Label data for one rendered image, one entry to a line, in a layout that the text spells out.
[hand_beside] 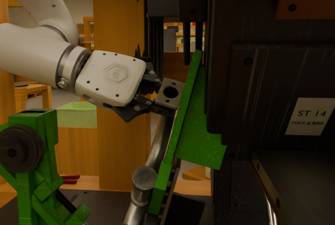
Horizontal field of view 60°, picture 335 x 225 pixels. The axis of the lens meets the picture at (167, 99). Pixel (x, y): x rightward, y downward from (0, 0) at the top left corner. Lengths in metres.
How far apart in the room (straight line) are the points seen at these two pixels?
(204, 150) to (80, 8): 11.17
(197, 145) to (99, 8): 0.51
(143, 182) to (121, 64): 0.21
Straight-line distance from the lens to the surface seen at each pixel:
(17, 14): 12.66
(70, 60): 0.51
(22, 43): 0.54
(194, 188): 0.89
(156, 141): 0.57
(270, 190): 0.35
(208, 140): 0.43
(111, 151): 0.85
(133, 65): 0.52
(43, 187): 0.55
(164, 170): 0.42
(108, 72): 0.50
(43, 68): 0.52
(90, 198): 0.81
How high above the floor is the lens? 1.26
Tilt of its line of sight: 8 degrees down
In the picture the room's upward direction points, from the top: straight up
